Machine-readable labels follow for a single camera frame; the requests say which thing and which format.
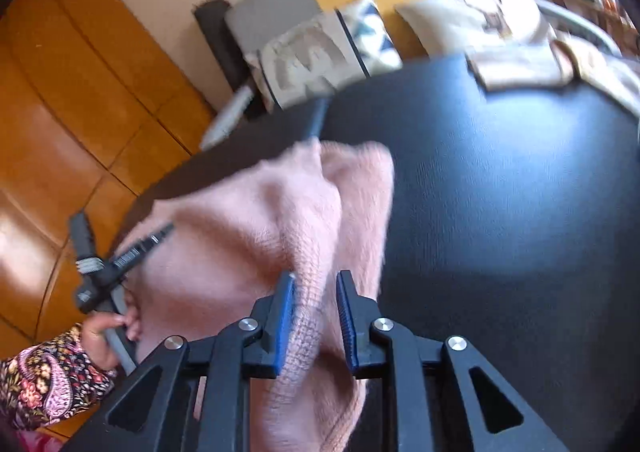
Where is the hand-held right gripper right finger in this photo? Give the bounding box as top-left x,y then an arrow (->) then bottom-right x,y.
336,270 -> 571,452

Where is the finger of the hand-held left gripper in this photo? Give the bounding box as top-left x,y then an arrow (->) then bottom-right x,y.
114,222 -> 176,273
69,212 -> 100,275

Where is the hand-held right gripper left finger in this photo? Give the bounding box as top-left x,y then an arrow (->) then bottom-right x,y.
62,272 -> 297,452

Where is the pink knit sweater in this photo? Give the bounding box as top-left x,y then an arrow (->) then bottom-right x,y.
117,139 -> 396,452

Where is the person's left forearm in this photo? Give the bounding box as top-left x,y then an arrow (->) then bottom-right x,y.
0,324 -> 118,430

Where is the person's left hand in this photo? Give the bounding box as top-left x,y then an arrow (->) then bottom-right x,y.
81,288 -> 144,369

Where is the black rolled mat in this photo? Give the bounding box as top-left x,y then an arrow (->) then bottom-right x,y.
194,0 -> 261,120

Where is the tiger print cushion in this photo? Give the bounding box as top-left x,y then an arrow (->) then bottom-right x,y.
257,0 -> 403,113

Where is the beige knit garment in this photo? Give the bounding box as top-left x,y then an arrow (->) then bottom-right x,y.
465,37 -> 640,118

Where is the deer print cushion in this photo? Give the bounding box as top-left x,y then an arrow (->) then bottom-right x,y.
395,0 -> 556,58

